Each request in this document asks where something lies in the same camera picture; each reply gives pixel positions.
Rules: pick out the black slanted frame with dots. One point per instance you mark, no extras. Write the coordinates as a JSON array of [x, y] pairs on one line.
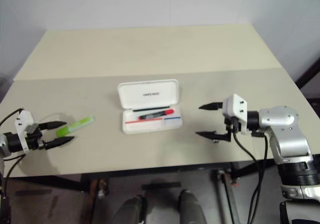
[[308, 71]]

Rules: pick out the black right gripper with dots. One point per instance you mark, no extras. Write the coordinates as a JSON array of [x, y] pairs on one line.
[[233, 125]]

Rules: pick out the white pencil case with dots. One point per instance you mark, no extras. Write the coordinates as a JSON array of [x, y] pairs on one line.
[[150, 109]]

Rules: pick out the black floor tape strip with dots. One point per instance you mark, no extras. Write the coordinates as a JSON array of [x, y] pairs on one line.
[[161, 185]]

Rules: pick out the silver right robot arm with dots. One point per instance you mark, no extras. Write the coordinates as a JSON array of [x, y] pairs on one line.
[[285, 134]]

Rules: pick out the dark rounded shape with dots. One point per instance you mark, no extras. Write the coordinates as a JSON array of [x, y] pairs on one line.
[[191, 206], [131, 210]]

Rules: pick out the red marker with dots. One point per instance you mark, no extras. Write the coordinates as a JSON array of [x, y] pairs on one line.
[[157, 114]]

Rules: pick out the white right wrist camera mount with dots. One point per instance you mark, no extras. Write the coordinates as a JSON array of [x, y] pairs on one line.
[[233, 105]]

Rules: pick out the black metal table frame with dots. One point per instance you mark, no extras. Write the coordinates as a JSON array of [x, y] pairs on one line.
[[50, 181]]

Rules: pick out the green marker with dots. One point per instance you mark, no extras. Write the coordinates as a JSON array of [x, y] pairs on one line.
[[75, 126]]

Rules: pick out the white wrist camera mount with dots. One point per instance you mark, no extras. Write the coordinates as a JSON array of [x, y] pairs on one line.
[[22, 120], [233, 105]]

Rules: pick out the rusty table leg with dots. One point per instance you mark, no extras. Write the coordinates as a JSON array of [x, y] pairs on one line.
[[100, 187], [228, 196]]

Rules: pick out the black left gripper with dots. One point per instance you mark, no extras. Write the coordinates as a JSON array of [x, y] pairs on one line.
[[33, 140]]

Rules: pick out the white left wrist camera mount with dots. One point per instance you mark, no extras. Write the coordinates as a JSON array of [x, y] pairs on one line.
[[22, 120]]

